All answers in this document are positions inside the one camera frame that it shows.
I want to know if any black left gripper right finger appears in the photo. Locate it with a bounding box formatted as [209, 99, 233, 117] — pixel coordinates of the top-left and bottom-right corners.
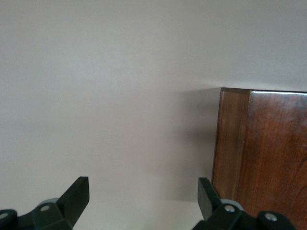
[191, 177, 296, 230]

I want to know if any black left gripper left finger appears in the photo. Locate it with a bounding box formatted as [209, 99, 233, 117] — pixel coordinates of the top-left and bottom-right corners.
[0, 176, 90, 230]

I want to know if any dark brown wooden cabinet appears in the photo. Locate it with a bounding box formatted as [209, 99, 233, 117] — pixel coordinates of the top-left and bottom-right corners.
[211, 87, 307, 230]

